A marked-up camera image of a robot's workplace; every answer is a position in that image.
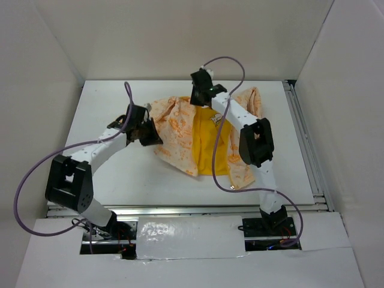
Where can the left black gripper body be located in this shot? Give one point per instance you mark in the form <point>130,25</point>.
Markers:
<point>137,126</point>

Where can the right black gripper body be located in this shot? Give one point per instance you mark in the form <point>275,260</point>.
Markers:
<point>196,98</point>

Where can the yellow and patterned jacket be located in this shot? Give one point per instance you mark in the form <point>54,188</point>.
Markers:
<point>197,142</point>

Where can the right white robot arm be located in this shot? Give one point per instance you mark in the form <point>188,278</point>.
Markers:
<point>256,145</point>

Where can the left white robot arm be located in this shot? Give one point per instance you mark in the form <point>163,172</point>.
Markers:
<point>70,181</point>

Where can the white cover sheet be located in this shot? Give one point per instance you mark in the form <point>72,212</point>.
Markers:
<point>173,238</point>

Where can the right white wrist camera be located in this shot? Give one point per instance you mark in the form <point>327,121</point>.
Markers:
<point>209,71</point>

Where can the aluminium frame rail front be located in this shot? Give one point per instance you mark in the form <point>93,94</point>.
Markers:
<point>130,211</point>

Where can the aluminium frame rail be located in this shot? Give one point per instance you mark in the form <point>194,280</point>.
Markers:
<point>130,211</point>
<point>322,197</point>

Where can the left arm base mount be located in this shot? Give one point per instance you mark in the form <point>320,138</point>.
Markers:
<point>98,242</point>

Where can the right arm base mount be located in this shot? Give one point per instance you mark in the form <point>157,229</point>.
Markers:
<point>258,238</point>

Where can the aluminium frame rail right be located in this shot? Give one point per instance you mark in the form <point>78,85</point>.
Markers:
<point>322,197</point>

